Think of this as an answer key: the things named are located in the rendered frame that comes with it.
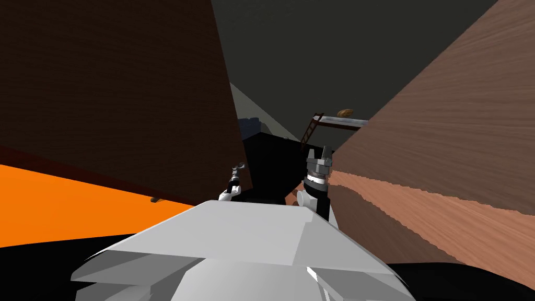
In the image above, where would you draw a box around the grey table with bread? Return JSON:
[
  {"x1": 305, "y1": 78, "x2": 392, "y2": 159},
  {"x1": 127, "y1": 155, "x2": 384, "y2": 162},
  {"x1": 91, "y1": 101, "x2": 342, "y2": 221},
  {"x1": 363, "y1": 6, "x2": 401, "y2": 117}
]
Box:
[{"x1": 313, "y1": 108, "x2": 370, "y2": 132}]

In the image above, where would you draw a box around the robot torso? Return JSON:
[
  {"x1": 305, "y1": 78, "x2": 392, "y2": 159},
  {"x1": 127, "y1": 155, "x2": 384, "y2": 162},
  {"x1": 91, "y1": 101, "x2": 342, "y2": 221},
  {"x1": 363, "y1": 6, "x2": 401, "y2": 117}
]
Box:
[{"x1": 70, "y1": 200, "x2": 417, "y2": 301}]

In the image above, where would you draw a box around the dark brown wooden door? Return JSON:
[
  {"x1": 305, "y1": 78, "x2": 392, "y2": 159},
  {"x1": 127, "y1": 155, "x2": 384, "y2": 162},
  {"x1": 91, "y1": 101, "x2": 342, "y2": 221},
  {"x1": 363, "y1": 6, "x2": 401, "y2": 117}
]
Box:
[{"x1": 0, "y1": 0, "x2": 254, "y2": 206}]

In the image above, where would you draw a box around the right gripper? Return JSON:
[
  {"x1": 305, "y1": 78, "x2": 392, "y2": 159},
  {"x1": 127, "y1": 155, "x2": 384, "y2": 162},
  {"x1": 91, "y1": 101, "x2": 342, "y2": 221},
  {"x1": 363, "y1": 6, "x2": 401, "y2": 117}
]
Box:
[{"x1": 306, "y1": 145, "x2": 334, "y2": 180}]

